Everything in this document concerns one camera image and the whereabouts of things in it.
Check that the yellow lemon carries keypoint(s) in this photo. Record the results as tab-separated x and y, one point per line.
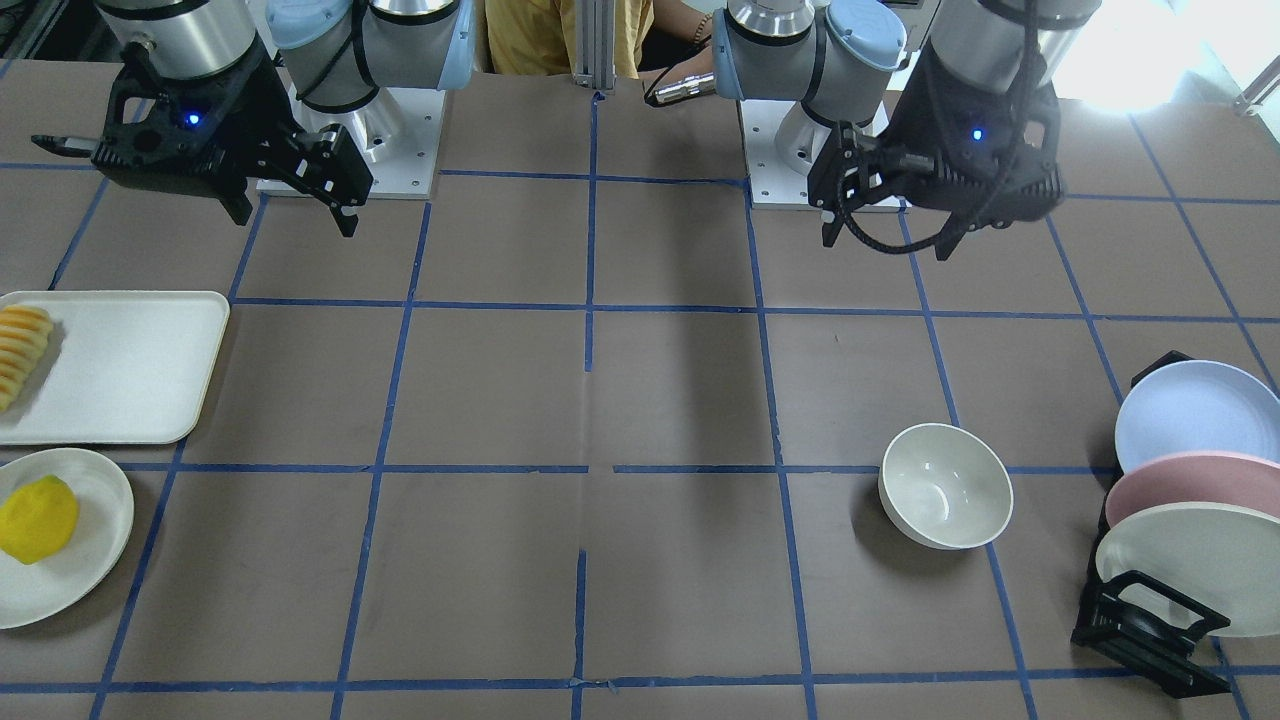
39	519

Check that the aluminium frame post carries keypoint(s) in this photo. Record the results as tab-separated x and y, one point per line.
593	66

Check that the pink plate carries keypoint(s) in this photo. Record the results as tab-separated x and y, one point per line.
1196	476

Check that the black dish rack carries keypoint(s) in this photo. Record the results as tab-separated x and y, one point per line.
1137	638

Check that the white rectangular tray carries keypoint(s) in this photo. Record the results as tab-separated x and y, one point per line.
123	367

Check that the lavender plate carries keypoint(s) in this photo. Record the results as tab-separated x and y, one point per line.
1196	406

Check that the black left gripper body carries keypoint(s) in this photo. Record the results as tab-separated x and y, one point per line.
918	105

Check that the cream ceramic bowl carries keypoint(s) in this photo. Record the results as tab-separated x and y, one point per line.
944	488

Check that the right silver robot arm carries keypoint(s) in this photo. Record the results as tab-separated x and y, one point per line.
334	104

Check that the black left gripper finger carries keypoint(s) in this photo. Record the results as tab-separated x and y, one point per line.
835	221

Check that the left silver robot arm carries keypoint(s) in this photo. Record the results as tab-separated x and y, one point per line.
835	63

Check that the person in yellow shirt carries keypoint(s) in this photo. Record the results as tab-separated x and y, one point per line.
539	38

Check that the cream round plate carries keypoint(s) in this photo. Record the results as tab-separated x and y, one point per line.
31	593

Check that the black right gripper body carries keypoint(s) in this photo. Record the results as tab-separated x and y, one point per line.
256	108

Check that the cream plate in rack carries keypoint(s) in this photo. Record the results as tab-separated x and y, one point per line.
1223	556

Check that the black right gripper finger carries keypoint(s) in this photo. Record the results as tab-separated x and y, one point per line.
71	147
345	215

